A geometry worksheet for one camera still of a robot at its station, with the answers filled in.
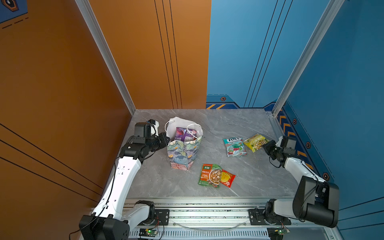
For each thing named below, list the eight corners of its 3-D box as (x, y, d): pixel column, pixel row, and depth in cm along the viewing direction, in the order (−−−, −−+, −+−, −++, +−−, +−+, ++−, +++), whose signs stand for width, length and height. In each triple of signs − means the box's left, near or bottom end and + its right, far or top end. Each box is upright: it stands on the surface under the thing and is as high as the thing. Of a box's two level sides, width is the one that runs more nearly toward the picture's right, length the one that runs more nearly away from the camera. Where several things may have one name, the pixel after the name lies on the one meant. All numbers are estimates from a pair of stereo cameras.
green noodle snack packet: (197, 183, 86) (197, 182, 85) (202, 163, 94) (202, 161, 93) (219, 188, 84) (220, 187, 83) (222, 167, 93) (222, 165, 91)
